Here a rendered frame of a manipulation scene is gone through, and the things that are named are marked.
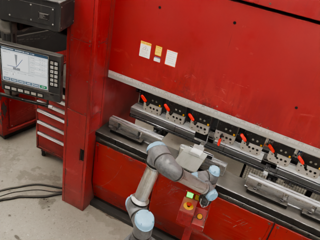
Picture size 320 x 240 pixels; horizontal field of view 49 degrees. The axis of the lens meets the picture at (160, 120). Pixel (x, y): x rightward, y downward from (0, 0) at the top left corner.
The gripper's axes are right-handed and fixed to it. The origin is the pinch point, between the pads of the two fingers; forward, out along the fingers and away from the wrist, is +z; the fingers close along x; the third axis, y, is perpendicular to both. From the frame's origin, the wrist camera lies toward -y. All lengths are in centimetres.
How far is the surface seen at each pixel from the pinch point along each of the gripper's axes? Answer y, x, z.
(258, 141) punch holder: 35, -23, -42
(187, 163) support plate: 21.6, 19.8, -14.5
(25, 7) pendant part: 16, 144, -102
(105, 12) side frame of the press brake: 48, 103, -100
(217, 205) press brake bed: 21.5, -10.4, 16.0
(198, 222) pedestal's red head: -3.5, -0.4, 13.0
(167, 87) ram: 48, 50, -56
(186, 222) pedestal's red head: -6.2, 7.4, 13.5
